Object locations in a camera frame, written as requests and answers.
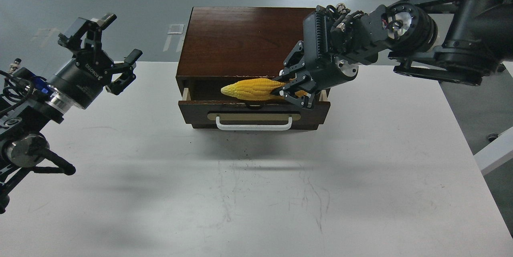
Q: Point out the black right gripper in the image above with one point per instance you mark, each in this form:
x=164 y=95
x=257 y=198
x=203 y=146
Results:
x=313 y=63

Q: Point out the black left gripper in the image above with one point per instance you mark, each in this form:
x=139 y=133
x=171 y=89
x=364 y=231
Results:
x=82 y=83

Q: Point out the yellow corn cob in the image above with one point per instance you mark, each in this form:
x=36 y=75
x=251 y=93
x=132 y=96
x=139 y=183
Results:
x=258 y=89

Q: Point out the wooden drawer with white handle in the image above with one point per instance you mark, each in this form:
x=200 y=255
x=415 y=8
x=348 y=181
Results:
x=202 y=102

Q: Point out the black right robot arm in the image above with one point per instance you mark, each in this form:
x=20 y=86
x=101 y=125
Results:
x=458 y=41

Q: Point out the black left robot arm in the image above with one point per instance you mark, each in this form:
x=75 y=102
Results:
x=29 y=102

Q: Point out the dark wooden drawer cabinet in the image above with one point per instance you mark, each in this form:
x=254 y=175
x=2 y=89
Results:
x=241 y=42

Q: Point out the white office chair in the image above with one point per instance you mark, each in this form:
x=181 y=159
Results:
x=492 y=132

